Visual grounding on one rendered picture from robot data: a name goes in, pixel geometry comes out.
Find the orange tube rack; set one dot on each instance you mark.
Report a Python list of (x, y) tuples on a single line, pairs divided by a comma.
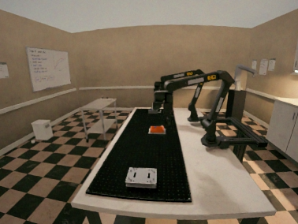
[(158, 129)]

